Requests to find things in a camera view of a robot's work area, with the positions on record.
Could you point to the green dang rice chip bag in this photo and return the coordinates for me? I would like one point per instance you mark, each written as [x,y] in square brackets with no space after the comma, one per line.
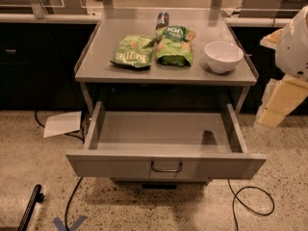
[174,46]

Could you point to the grey background table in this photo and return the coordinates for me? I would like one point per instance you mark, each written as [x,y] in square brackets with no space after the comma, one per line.
[271,8]

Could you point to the green kettle chip bag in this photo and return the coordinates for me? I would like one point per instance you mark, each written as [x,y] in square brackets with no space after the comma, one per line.
[134,51]

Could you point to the black drawer handle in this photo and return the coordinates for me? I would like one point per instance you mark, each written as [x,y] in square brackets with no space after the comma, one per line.
[166,168]

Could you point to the black bar object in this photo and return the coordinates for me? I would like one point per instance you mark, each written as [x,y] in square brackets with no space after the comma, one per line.
[36,197]

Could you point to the white paper sheet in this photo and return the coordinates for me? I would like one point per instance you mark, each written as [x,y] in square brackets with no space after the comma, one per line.
[62,124]

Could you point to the dark counter cabinet left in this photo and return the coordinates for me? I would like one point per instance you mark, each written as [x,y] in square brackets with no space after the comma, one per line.
[37,65]

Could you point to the white ceramic bowl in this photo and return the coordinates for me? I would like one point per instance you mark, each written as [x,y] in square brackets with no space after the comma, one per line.
[223,56]

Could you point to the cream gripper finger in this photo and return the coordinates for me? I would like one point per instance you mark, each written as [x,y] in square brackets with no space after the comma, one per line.
[271,40]
[280,98]

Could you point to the open grey top drawer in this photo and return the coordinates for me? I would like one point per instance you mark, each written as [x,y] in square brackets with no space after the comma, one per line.
[122,146]

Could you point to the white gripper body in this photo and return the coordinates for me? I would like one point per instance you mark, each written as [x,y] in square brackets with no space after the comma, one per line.
[294,50]

